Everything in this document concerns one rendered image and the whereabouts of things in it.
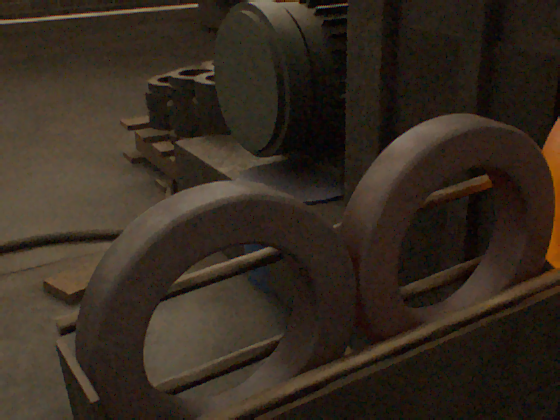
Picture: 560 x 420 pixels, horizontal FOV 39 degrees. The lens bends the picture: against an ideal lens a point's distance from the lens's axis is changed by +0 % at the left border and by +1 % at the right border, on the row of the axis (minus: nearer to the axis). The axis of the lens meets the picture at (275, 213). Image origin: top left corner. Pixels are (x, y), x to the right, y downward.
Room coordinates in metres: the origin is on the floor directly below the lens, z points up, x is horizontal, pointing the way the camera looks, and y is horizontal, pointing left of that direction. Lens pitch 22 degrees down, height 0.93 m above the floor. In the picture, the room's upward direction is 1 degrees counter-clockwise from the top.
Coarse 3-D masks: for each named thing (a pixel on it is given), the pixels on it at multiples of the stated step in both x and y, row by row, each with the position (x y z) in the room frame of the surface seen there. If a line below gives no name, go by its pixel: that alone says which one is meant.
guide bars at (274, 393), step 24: (528, 288) 0.52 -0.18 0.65; (456, 312) 0.49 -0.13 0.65; (480, 312) 0.49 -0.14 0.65; (408, 336) 0.46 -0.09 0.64; (432, 336) 0.47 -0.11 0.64; (336, 360) 0.44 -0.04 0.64; (360, 360) 0.44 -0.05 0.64; (288, 384) 0.42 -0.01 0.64; (312, 384) 0.42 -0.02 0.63; (240, 408) 0.40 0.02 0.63; (264, 408) 0.41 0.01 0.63
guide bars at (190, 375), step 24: (432, 192) 0.58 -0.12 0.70; (456, 192) 0.59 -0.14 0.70; (216, 264) 0.49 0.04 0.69; (240, 264) 0.49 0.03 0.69; (264, 264) 0.50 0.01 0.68; (192, 288) 0.47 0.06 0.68; (408, 288) 0.54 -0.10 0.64; (432, 288) 0.55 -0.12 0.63; (216, 360) 0.47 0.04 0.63; (240, 360) 0.47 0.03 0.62; (168, 384) 0.44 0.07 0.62; (192, 384) 0.45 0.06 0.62
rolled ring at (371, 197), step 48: (432, 144) 0.49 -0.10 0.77; (480, 144) 0.51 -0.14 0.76; (528, 144) 0.54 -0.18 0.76; (384, 192) 0.48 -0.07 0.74; (528, 192) 0.54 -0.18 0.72; (384, 240) 0.47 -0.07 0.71; (528, 240) 0.54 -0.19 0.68; (384, 288) 0.47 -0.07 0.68; (480, 288) 0.54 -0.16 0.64; (384, 336) 0.47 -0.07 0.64
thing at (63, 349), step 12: (60, 348) 0.41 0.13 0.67; (60, 360) 0.42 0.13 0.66; (72, 360) 0.40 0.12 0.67; (72, 372) 0.39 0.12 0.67; (84, 372) 0.38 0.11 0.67; (72, 384) 0.40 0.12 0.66; (84, 384) 0.37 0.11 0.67; (72, 396) 0.40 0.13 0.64; (84, 396) 0.37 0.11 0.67; (96, 396) 0.36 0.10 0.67; (72, 408) 0.42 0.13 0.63; (84, 408) 0.38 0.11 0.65; (96, 408) 0.36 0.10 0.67
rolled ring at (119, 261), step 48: (192, 192) 0.43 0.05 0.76; (240, 192) 0.43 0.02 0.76; (144, 240) 0.40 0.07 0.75; (192, 240) 0.41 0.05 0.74; (240, 240) 0.42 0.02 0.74; (288, 240) 0.44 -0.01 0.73; (336, 240) 0.46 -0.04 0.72; (96, 288) 0.40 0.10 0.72; (144, 288) 0.39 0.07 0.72; (336, 288) 0.46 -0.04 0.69; (96, 336) 0.38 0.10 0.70; (144, 336) 0.39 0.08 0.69; (288, 336) 0.47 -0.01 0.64; (336, 336) 0.46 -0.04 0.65; (96, 384) 0.38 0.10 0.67; (144, 384) 0.39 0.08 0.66; (240, 384) 0.45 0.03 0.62
